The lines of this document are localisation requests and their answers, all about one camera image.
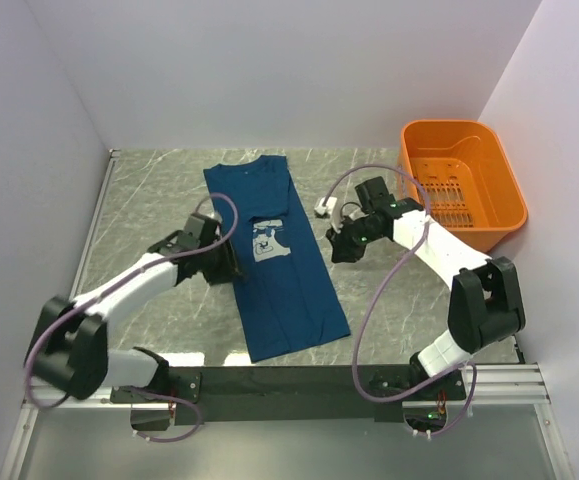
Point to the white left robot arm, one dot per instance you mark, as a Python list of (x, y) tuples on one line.
[(70, 345)]

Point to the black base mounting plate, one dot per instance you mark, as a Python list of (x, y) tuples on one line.
[(268, 393)]

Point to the orange plastic basket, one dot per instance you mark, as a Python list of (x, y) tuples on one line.
[(463, 168)]

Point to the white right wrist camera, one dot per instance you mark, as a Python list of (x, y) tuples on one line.
[(332, 209)]

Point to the aluminium frame rail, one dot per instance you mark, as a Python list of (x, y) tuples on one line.
[(503, 384)]

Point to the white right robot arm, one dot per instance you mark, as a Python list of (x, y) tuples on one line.
[(485, 298)]

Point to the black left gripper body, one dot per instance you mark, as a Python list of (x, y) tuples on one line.
[(219, 263)]

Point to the blue t shirt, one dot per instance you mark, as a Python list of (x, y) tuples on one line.
[(285, 297)]

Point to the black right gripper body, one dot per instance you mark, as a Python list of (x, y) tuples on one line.
[(353, 237)]

